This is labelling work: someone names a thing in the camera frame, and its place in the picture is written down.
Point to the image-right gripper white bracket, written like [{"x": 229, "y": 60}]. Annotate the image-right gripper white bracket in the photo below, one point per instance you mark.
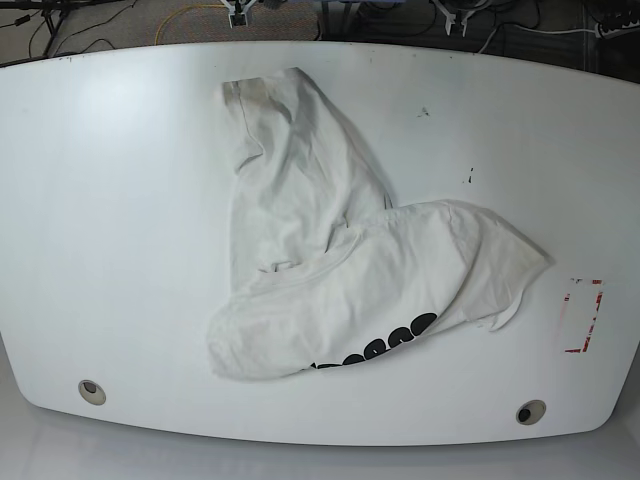
[{"x": 457, "y": 14}]

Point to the image-left gripper white bracket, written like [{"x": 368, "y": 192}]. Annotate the image-left gripper white bracket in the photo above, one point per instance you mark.
[{"x": 238, "y": 11}]

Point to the white printed t-shirt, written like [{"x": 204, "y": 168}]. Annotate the white printed t-shirt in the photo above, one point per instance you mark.
[{"x": 325, "y": 271}]

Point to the white power strip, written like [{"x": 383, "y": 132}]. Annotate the white power strip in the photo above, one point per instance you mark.
[{"x": 617, "y": 24}]

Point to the black tripod stand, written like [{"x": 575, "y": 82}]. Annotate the black tripod stand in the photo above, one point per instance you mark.
[{"x": 52, "y": 14}]

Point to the red tape rectangle marking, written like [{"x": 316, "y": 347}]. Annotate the red tape rectangle marking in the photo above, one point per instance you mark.
[{"x": 579, "y": 313}]

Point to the right table cable grommet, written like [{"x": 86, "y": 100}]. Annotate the right table cable grommet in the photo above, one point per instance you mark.
[{"x": 531, "y": 412}]

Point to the table cable grommet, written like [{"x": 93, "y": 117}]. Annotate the table cable grommet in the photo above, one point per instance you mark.
[
  {"x": 91, "y": 392},
  {"x": 531, "y": 412}
]

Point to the left table cable grommet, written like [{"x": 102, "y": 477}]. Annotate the left table cable grommet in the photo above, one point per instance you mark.
[{"x": 91, "y": 392}]

